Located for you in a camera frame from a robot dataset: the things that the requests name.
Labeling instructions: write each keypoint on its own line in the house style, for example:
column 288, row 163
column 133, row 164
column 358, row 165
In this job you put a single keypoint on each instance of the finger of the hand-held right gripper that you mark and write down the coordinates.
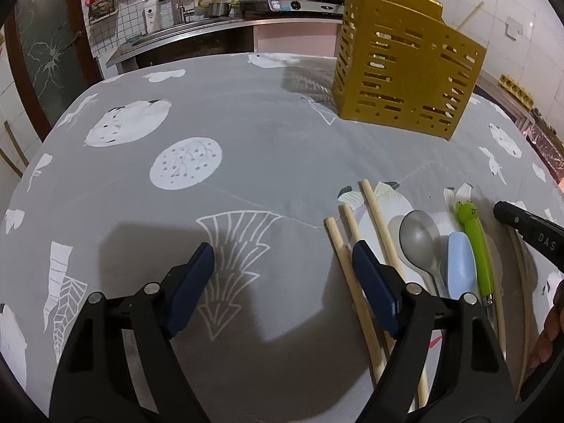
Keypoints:
column 506, row 213

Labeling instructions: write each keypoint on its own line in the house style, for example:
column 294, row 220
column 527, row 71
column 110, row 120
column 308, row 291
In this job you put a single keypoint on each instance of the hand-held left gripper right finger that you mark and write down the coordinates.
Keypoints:
column 374, row 282

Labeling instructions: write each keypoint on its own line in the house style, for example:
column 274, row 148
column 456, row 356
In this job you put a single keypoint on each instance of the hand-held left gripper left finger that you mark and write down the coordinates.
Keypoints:
column 194, row 282

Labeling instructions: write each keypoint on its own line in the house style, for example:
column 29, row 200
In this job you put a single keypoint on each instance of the grey metal spoon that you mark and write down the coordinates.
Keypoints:
column 418, row 238

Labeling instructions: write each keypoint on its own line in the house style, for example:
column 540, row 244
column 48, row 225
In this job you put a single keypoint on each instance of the light blue spoon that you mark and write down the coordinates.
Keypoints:
column 460, row 264

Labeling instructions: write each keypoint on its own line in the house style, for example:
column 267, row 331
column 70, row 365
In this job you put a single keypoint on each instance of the gold perforated utensil holder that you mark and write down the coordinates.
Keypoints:
column 396, row 75

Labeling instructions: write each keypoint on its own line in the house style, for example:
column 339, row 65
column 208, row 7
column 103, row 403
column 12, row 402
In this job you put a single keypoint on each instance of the person's right hand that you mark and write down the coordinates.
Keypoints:
column 546, row 335

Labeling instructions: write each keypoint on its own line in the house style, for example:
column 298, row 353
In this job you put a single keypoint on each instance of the pink plastic cover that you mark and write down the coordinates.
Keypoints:
column 548, row 150

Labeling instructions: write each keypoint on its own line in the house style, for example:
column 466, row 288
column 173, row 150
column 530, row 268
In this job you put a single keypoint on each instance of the yellow egg tray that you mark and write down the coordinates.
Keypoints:
column 517, row 89

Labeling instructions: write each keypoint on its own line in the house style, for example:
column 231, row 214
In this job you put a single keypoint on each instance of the grey printed tablecloth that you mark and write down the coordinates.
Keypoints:
column 264, row 141

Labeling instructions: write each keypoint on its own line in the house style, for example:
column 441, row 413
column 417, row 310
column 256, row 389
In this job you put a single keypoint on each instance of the stainless steel sink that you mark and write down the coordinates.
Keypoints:
column 185, row 27

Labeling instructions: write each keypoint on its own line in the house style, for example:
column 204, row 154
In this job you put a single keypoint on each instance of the stainless steel kitchen counter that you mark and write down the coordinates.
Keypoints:
column 264, row 22

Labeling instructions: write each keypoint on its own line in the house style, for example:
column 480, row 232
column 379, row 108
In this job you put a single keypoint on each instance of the white soap bottle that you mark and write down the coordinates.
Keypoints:
column 152, row 13

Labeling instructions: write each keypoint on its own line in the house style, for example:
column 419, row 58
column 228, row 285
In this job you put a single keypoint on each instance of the brown frosted glass door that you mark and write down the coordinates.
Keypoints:
column 44, row 53

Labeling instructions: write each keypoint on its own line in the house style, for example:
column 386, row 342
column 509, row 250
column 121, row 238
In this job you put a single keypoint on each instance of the small steel saucepan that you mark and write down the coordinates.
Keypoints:
column 218, row 9

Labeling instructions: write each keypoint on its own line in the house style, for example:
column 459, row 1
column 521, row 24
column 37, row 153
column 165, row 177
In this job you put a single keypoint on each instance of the gas stove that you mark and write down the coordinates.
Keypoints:
column 286, row 5

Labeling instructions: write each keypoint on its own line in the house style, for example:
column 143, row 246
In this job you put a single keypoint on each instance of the white wall socket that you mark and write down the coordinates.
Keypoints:
column 514, row 27

